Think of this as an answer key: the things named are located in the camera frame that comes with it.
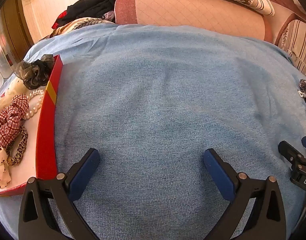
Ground blue blanket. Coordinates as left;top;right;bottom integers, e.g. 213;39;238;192
0;24;306;240

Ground cream floral scarf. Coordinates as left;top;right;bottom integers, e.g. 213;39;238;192
50;17;116;38

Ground red plaid scrunchie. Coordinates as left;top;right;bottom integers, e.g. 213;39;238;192
0;94;30;148

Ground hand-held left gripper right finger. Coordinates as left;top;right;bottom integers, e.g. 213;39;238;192
203;148;287;240

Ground black clothing pile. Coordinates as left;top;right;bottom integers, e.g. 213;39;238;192
65;0;122;25

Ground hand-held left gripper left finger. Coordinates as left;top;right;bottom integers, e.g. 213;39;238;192
19;148;101;240

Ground pink bolster cushion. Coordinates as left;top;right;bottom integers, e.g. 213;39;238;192
114;0;273;43

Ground white pearl bracelet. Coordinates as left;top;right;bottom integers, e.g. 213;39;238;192
24;89;45;122

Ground leopard print hair tie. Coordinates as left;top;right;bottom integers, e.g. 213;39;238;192
5;125;28;166

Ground red cloth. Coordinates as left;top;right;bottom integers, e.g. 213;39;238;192
52;10;68;29

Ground pink armchair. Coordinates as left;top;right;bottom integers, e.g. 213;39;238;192
267;0;306;25

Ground black organza scrunchie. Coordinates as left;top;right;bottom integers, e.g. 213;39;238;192
15;54;55;90

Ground wooden door frame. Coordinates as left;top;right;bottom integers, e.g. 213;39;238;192
1;0;34;62

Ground striped floral seat cushion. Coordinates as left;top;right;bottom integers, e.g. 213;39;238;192
274;19;306;80

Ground rhinestone hair accessories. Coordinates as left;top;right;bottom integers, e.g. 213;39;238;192
298;79;306;109

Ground white cherry print scrunchie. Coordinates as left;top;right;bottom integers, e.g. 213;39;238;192
0;147;12;188

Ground red cardboard box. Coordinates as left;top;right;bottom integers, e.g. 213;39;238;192
0;54;64;197

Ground cream polka dot scrunchie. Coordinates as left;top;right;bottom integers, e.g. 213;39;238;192
0;76;33;108

